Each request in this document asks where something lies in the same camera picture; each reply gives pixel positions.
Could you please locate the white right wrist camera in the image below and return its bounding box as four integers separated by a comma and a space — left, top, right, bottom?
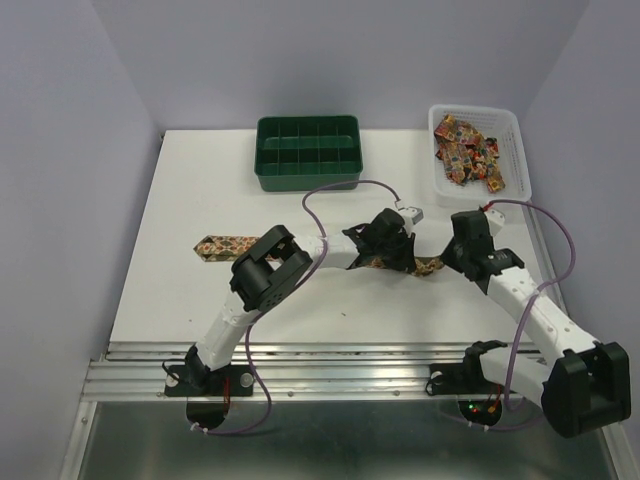
484, 208, 506, 237

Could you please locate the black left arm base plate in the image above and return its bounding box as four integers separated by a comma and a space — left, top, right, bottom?
162, 364, 254, 398

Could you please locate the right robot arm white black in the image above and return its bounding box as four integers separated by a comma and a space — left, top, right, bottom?
425, 205, 632, 438

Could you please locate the colourful patterned tie in basket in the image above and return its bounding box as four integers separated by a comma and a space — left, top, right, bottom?
434, 114, 506, 193

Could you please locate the white perforated plastic basket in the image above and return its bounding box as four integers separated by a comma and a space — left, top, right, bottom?
428, 104, 532, 209

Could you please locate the aluminium mounting rail frame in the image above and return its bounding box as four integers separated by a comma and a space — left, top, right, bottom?
59, 199, 631, 480

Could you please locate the green divided plastic tray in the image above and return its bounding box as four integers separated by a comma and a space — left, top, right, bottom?
254, 115, 363, 193

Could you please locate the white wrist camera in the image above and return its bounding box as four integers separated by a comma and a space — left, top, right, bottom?
484, 208, 506, 237
396, 204, 424, 231

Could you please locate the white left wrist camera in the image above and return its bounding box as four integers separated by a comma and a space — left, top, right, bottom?
396, 204, 424, 231

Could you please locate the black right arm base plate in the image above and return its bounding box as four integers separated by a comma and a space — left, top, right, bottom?
425, 363, 499, 396

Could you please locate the paisley flamingo patterned tie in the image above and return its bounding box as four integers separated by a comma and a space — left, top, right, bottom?
193, 235, 444, 278

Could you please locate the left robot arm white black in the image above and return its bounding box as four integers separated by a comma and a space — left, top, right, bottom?
185, 207, 423, 394

